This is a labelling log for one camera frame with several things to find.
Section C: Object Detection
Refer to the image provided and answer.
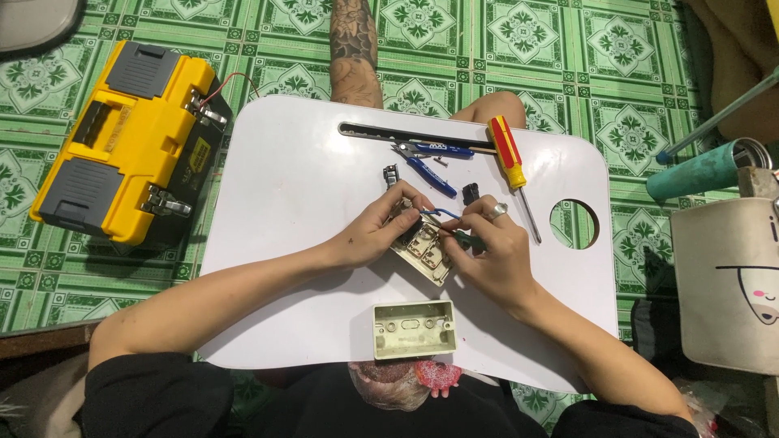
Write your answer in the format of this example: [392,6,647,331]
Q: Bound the person's right hand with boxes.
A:
[438,195,540,315]

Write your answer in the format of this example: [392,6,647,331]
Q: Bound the person's left hand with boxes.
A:
[331,180,436,270]

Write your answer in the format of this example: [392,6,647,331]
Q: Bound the green handled small screwdriver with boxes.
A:
[426,216,488,254]

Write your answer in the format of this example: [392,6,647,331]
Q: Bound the beige wall switch plate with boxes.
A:
[389,198,455,287]

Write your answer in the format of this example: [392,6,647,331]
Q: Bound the white lap table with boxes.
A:
[198,94,619,395]

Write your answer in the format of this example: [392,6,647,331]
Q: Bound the beige electrical mounting box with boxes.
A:
[372,299,458,361]

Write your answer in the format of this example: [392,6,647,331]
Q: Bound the red and yellow screwdriver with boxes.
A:
[487,115,543,245]

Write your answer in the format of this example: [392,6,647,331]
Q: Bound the person's bare knee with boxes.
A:
[450,91,528,130]

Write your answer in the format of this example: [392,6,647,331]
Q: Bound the person's tattooed leg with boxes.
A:
[329,0,385,111]

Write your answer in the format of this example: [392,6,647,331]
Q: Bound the person's black shirt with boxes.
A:
[81,352,701,438]

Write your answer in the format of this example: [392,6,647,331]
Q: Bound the teal metal pipe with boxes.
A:
[645,137,774,202]

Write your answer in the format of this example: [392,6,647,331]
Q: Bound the white cartoon tote bag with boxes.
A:
[671,196,779,376]

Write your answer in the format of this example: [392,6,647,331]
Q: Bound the yellow and grey toolbox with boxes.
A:
[29,39,234,248]

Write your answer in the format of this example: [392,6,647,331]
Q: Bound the clear plastic bag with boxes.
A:
[674,382,734,438]

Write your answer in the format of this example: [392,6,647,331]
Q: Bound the thin green rod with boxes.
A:
[655,64,779,165]

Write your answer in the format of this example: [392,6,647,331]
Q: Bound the brown wooden plank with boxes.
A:
[0,319,102,361]

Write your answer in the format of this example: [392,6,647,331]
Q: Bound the grey rounded cover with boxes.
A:
[0,0,86,57]

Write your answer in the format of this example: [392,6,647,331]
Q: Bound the blue handled wire cutters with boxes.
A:
[391,141,476,199]

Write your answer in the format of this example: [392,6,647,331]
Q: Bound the thin red wire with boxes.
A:
[198,72,261,114]

